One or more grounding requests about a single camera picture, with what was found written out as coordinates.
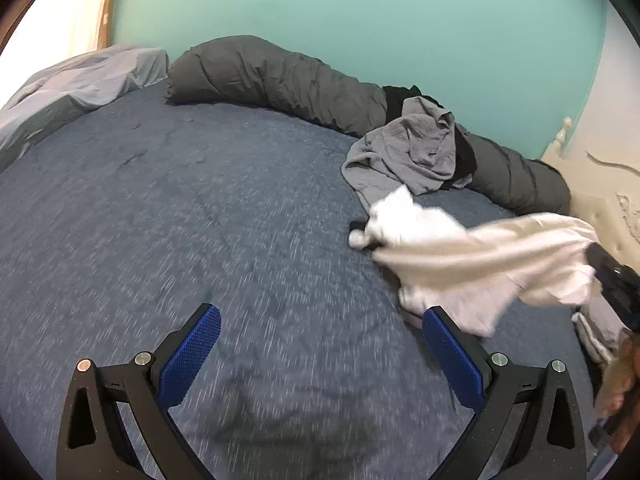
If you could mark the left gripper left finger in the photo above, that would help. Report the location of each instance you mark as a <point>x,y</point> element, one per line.
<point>93,442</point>

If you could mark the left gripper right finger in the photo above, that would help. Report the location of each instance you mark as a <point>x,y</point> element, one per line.
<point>549,442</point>

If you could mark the white polo shirt black trim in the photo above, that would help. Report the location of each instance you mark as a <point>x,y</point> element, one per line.
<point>475,274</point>

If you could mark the person's right hand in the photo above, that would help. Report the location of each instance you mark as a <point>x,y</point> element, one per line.
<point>621,375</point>

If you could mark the cream ornate headboard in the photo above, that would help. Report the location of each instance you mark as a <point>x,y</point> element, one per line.
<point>604,191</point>

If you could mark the blue patterned bed cover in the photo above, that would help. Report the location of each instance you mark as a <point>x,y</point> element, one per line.
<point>118,226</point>

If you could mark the grey crumpled garment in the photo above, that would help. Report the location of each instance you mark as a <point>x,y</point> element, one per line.
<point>422,149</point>

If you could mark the dark grey rolled duvet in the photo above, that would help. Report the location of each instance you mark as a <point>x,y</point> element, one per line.
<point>252,71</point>

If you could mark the wooden window frame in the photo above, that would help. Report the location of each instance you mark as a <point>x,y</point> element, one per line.
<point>105,32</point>

